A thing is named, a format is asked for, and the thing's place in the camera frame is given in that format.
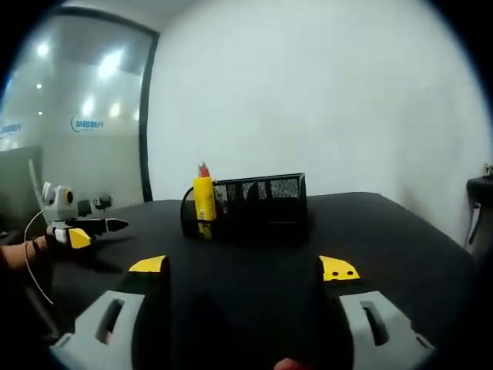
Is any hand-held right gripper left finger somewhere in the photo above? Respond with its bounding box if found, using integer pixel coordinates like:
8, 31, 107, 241
49, 254, 173, 370

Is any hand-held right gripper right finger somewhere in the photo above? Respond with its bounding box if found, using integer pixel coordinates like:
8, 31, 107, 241
316, 254, 437, 370

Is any yellow glue stick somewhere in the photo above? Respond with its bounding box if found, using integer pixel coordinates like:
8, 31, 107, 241
192, 176, 217, 241

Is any black mesh holder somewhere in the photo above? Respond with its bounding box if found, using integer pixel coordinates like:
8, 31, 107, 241
180, 172, 309, 243

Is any person's right hand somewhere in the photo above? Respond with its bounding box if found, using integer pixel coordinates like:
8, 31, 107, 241
274, 356, 310, 370

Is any dark screen panel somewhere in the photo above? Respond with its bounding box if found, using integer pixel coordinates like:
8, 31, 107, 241
0, 145, 45, 237

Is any black desk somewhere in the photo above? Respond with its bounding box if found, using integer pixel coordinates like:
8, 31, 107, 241
465, 174, 493, 256

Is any black partition frame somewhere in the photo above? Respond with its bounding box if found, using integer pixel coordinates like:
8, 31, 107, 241
137, 28, 161, 204

